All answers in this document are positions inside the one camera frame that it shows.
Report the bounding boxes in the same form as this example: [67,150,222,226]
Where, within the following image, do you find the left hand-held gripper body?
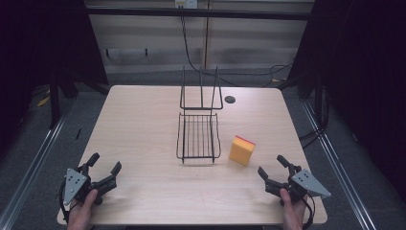
[62,164,118,206]

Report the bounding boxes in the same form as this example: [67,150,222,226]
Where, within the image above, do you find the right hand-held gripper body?
[264,164,332,207]

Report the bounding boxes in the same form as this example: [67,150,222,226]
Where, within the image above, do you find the yellow sponge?
[228,135,257,167]

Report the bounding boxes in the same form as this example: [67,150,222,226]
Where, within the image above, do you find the black wire rack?
[175,65,224,165]

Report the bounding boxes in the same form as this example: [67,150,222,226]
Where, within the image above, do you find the person's right hand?
[280,188,308,230]

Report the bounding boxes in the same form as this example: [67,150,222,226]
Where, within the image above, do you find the person's left hand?
[67,189,100,230]

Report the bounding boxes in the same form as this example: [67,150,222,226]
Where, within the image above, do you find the black metal stand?
[48,75,61,130]

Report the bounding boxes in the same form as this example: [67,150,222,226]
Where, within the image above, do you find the black curtain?
[286,0,406,205]
[0,0,110,154]

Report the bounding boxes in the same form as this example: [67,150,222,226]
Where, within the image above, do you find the black horizontal metal bar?
[85,7,314,21]

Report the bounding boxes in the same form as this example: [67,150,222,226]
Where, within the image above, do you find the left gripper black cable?
[58,180,79,224]

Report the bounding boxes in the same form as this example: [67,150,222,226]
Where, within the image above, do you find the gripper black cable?
[58,180,79,224]
[300,193,317,230]

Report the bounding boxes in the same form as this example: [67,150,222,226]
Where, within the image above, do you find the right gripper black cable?
[300,193,317,230]

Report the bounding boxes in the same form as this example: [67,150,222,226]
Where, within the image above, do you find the aluminium floor rail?
[300,99,378,230]
[0,99,75,230]

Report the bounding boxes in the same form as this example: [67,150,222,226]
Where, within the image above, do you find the black floor cable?
[298,85,331,150]

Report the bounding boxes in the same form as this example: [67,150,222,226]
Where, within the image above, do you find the black hanging cable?
[180,15,293,88]

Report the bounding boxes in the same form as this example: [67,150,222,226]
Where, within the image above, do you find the white wall socket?
[174,0,199,10]

